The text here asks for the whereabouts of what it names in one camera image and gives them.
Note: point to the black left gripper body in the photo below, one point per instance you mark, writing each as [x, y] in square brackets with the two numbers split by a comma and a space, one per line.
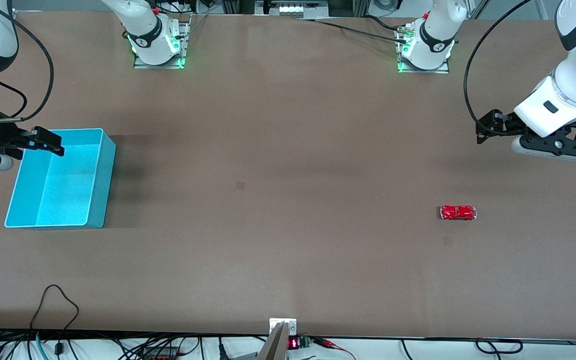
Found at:
[504, 125]

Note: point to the red beetle toy car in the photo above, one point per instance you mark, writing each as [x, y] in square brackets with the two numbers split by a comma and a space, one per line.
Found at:
[458, 213]

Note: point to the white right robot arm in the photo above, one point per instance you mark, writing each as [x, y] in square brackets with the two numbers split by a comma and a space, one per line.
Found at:
[140, 20]

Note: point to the blue plastic box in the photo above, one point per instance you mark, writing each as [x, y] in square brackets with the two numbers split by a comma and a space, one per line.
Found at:
[68, 190]

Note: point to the black equipment with lit panel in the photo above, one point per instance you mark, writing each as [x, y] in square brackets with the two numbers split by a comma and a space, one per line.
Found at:
[293, 7]

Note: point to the red LED display module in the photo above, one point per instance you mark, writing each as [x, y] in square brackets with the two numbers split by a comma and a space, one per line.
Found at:
[298, 343]

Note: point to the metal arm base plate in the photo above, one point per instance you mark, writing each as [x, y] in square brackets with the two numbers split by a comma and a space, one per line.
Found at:
[186, 40]
[443, 70]

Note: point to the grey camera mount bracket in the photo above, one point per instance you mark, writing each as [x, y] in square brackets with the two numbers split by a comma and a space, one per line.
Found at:
[278, 345]

